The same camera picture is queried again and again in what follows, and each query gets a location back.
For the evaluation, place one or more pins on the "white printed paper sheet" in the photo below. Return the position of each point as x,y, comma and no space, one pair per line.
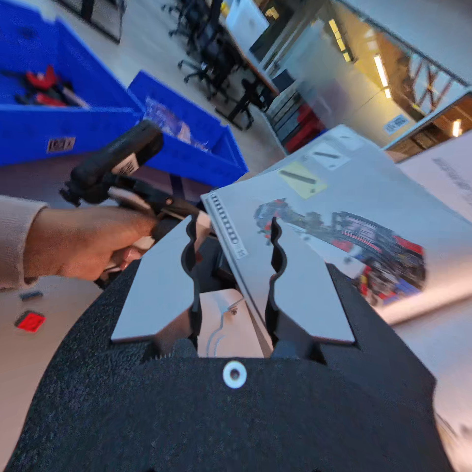
442,173

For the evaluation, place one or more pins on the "white book stand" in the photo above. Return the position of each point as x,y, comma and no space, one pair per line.
236,324

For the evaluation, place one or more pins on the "small clear plastic bag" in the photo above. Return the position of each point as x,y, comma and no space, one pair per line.
173,123

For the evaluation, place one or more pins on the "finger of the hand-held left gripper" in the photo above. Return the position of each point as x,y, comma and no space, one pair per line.
202,228

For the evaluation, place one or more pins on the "heap of large lego parts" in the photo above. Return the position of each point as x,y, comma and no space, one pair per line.
44,86

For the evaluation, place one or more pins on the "red square lego plate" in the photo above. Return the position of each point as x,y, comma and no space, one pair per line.
30,321

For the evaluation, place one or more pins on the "shelf with small bins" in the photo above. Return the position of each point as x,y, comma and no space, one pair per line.
295,121

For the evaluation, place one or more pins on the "white storage boxes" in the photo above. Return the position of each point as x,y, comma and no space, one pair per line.
245,20

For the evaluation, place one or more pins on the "black office chair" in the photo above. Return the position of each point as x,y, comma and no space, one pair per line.
247,99
206,55

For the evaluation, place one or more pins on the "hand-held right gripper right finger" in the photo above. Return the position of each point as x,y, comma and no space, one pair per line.
309,298

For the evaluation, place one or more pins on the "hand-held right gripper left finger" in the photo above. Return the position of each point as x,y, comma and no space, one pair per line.
158,295

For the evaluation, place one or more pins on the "person's left hand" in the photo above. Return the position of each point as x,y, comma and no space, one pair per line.
81,243

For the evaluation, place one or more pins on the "blue plastic bin white label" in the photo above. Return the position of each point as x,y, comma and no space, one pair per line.
73,125

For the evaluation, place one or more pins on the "person's left forearm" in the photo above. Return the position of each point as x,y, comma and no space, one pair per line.
14,239

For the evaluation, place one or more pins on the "lego instruction booklet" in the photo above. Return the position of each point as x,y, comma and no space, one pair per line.
368,191

